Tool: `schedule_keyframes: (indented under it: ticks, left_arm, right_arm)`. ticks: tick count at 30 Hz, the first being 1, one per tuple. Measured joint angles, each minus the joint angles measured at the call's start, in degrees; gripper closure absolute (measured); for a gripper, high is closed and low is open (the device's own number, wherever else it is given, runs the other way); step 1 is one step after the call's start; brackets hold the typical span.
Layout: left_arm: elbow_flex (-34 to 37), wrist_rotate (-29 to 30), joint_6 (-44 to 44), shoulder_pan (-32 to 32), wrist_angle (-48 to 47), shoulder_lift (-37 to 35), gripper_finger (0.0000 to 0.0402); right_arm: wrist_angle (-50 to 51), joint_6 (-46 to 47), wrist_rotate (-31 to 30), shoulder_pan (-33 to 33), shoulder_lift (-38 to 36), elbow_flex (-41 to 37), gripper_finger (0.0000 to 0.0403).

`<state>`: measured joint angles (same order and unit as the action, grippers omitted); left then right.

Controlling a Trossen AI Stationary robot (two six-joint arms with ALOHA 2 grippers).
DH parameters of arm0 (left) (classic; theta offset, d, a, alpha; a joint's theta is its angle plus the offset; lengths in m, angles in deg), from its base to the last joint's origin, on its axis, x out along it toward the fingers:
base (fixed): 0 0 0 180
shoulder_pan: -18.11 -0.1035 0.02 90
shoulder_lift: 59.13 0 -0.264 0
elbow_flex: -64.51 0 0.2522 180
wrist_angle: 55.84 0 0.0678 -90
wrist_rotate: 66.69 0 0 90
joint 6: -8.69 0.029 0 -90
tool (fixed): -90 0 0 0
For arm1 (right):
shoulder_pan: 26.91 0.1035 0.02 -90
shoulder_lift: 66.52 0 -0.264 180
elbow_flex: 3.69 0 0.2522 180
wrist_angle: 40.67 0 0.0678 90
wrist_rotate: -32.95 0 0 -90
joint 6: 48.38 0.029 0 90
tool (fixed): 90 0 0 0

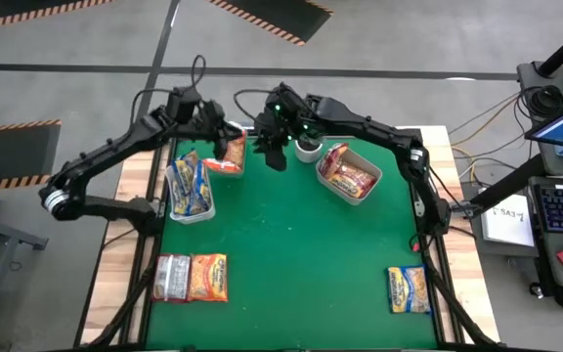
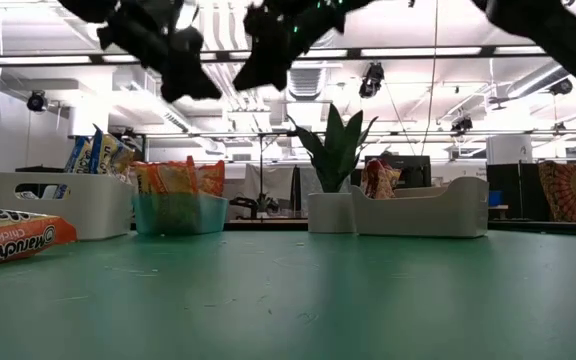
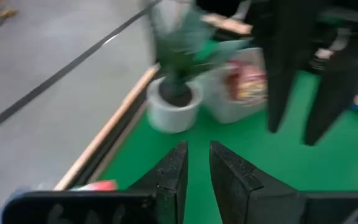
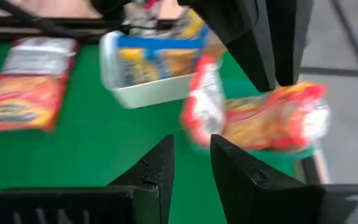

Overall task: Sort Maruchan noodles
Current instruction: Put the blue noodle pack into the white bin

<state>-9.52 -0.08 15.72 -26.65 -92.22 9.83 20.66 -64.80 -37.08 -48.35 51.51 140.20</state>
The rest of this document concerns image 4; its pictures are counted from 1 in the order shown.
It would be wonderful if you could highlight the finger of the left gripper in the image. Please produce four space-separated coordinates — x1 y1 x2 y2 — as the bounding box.
178 0 276 93
265 0 313 86

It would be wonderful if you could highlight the tall white storage bin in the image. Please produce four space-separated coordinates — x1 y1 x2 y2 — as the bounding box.
99 29 226 110

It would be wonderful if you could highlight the teal translucent bin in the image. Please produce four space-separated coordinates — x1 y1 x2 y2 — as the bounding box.
194 52 316 161

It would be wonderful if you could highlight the red-orange ramen soup pack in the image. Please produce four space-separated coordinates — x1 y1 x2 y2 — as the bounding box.
180 54 228 147

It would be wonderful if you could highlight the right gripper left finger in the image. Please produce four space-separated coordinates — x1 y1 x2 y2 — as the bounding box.
0 135 175 224

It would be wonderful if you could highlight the green table mat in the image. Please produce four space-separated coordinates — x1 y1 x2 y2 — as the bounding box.
0 42 298 224

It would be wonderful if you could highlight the silver grey snack packet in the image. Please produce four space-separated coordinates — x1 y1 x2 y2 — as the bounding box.
0 36 80 77

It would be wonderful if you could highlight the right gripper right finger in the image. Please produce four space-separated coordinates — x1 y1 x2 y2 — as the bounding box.
210 134 358 224

